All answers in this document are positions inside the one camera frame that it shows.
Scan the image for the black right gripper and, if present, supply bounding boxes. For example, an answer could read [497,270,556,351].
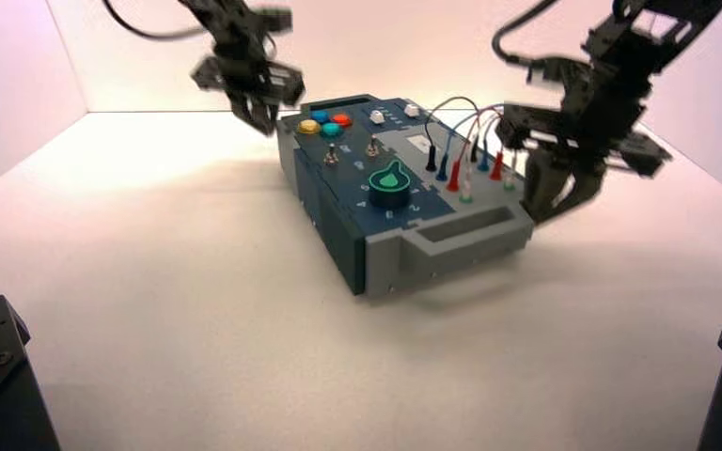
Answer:
[495,79,674,226]

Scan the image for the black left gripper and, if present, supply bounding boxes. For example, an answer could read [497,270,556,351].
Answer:
[190,34,306,137]

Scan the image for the grey and teal task box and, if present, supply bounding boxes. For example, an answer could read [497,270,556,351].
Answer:
[275,93,535,299]

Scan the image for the black and green rotary knob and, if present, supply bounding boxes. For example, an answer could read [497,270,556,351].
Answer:
[368,159,412,210]

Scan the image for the white jumper cable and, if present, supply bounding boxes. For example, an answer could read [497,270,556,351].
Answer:
[459,112,519,204]

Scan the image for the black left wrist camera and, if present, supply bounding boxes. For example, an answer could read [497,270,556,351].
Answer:
[251,7,294,34]

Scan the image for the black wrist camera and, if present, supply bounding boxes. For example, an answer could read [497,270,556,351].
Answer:
[251,7,294,34]
[526,55,594,86]

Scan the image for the red jumper cable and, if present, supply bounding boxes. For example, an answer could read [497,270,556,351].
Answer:
[447,105,506,193]

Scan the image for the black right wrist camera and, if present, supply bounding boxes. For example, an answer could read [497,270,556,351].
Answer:
[526,55,594,86]

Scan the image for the blue jumper cable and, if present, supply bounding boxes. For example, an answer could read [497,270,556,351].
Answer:
[435,108,500,183]

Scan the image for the black jumper cable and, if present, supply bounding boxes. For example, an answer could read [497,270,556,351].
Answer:
[423,96,481,173]

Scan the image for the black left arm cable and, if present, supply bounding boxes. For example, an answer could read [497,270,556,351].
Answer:
[102,0,214,42]

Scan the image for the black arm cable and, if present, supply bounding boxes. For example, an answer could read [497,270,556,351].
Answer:
[102,0,214,42]
[491,0,563,68]

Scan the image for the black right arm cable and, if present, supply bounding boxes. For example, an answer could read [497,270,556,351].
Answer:
[491,0,563,68]

